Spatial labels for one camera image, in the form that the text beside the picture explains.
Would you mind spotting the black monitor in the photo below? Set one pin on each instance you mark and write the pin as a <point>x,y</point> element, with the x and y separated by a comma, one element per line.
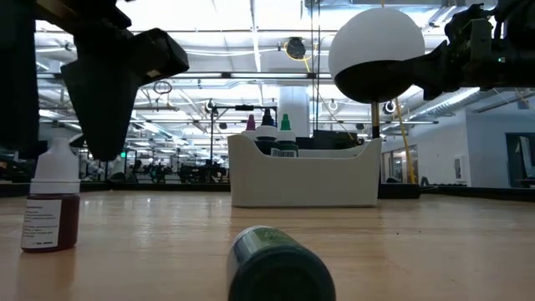
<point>334,138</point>

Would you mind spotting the white globe table lamp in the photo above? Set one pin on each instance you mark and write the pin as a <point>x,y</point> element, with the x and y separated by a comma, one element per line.
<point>376,37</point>

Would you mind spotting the small brown food coloring bottle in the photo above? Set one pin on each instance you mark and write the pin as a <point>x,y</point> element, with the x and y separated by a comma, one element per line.
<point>67,226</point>

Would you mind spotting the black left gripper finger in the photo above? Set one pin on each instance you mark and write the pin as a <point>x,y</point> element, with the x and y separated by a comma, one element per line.
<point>16,83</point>
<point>104,108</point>

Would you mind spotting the large blue-tipped coloring bottle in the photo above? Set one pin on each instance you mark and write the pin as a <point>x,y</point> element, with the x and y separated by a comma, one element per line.
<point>274,122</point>

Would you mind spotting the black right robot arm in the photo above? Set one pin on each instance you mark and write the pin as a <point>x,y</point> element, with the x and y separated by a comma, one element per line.
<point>524,62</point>

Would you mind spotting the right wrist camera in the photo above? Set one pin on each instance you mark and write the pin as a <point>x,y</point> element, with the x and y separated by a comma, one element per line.
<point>468,23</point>

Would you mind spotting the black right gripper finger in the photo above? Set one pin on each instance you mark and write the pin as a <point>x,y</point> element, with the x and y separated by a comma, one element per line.
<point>439,71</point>

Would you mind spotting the grey plastic bin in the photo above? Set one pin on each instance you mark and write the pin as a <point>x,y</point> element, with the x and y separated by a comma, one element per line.
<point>301,184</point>

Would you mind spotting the large green-tipped coloring bottle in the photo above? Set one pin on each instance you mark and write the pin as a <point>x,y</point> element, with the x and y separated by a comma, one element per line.
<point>285,122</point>

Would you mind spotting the large black-tipped coloring bottle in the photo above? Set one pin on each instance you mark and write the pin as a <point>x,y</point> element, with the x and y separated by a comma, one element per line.
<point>266,118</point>

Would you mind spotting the small green food coloring bottle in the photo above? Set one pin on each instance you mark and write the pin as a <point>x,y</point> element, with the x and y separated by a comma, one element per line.
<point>276,271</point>

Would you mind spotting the overhead light bar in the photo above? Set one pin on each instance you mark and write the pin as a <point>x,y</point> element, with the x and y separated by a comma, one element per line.
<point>251,75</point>

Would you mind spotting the large purple-tipped coloring bottle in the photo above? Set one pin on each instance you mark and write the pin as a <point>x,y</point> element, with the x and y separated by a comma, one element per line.
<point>251,122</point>

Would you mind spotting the round ceiling fixture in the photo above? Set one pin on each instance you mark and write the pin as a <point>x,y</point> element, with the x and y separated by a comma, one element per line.
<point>332,104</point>
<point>388,106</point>

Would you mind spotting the white wall box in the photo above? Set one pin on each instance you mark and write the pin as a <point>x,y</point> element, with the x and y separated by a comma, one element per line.
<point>462,169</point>

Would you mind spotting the black aluminium rig frame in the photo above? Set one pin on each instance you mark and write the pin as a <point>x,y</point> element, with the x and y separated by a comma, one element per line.
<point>480,193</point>

